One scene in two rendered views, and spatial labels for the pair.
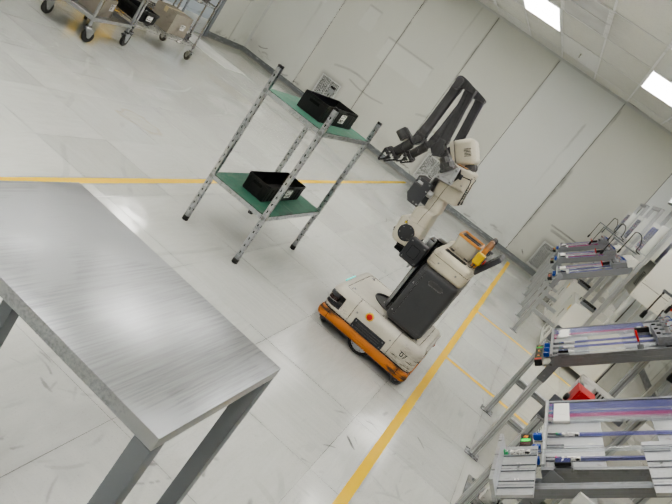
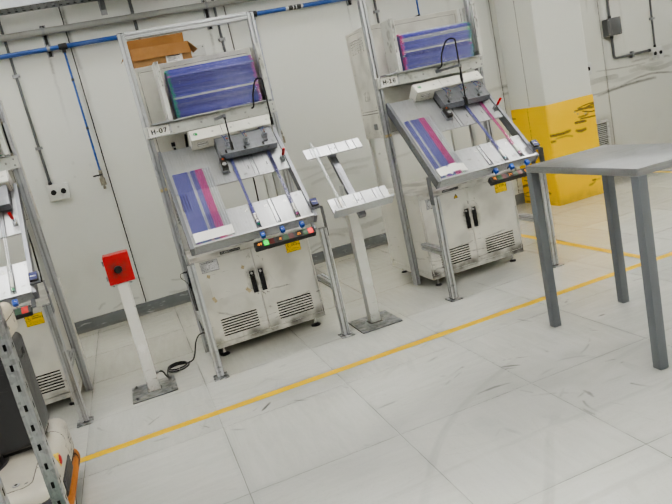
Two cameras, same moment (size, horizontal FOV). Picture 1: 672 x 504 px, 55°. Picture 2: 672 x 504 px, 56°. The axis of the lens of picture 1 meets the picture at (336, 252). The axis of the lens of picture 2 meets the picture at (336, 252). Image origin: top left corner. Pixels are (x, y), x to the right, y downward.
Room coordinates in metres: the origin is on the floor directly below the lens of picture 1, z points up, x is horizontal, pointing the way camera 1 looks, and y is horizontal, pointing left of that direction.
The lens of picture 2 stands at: (3.55, 2.05, 1.23)
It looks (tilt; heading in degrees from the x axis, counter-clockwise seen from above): 12 degrees down; 241
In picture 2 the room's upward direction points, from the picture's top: 13 degrees counter-clockwise
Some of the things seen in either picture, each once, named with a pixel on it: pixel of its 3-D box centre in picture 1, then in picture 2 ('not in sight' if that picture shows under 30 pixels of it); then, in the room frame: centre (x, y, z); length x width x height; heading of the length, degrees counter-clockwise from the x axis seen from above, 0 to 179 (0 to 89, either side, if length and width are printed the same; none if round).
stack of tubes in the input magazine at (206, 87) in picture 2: not in sight; (213, 86); (2.13, -1.53, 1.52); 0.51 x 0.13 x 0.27; 168
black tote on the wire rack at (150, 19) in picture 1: (137, 10); not in sight; (7.03, 3.35, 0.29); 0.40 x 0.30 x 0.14; 168
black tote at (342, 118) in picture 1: (329, 110); not in sight; (4.04, 0.56, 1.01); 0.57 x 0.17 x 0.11; 168
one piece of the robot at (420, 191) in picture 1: (426, 188); not in sight; (3.87, -0.22, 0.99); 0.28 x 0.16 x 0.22; 167
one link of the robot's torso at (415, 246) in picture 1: (409, 242); not in sight; (3.79, -0.32, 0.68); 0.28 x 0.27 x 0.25; 167
